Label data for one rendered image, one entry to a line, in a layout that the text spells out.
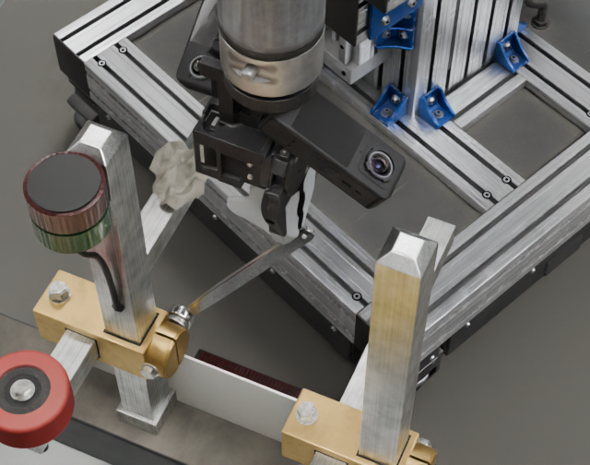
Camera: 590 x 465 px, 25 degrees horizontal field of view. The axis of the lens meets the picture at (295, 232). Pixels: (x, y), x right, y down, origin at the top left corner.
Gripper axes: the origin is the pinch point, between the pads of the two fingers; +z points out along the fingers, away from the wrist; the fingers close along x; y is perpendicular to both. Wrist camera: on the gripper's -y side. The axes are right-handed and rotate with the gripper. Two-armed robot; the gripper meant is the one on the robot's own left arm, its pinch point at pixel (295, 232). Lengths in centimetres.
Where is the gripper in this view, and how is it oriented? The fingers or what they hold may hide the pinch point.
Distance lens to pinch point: 113.7
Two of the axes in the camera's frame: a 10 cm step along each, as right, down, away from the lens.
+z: -0.1, 5.7, 8.2
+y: -9.1, -3.4, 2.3
